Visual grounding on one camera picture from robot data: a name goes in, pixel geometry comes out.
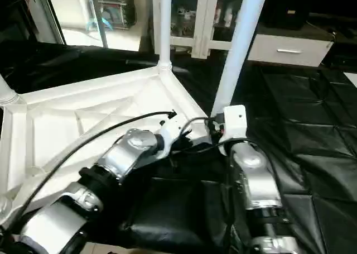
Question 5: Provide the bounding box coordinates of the white plastic table leg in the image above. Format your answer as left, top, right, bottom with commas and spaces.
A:
211, 0, 270, 118
0, 195, 12, 221
157, 0, 174, 71
0, 74, 21, 106

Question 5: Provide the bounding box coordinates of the black mat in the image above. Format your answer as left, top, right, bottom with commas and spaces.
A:
0, 39, 357, 254

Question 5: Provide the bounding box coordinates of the white drawer unit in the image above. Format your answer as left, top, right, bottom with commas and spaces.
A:
248, 33, 334, 68

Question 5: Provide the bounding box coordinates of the white glass-door cabinet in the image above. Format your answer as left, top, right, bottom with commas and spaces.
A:
152, 0, 249, 59

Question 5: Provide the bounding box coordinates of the black box yellow label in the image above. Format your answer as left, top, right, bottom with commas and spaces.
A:
262, 0, 308, 30

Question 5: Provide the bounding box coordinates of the white flat panel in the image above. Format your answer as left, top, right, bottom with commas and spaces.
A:
345, 72, 357, 88

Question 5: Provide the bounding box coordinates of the dark storage box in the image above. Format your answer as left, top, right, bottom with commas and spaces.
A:
100, 0, 137, 29

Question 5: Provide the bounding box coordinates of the light blue metal frame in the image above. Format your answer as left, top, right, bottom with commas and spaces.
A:
86, 0, 113, 48

